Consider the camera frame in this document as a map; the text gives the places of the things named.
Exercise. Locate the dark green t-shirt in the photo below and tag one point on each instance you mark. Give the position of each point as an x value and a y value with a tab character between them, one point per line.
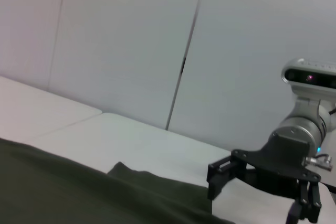
78	195

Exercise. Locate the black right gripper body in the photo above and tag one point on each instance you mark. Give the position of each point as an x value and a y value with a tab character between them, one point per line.
278	166

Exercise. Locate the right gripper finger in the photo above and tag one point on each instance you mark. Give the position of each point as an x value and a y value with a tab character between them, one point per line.
309	203
218	179

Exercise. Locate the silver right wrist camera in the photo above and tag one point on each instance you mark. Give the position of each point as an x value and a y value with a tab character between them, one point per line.
307	75

